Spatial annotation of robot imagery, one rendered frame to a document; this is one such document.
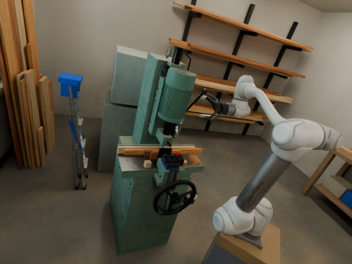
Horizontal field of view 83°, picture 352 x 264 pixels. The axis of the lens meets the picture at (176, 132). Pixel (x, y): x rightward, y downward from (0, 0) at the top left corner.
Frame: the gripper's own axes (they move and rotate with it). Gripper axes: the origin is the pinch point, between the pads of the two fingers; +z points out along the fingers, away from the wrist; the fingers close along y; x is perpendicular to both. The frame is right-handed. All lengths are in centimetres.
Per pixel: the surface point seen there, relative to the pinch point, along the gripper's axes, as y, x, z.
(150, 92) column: 17.9, -20.0, 25.0
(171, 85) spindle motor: 8.5, 4.7, 21.7
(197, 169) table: -35.2, -30.3, -10.5
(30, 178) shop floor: -13, -162, 109
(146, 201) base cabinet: -52, -51, 23
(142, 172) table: -35, -30, 31
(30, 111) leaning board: 44, -122, 109
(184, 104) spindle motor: -0.3, 0.0, 11.8
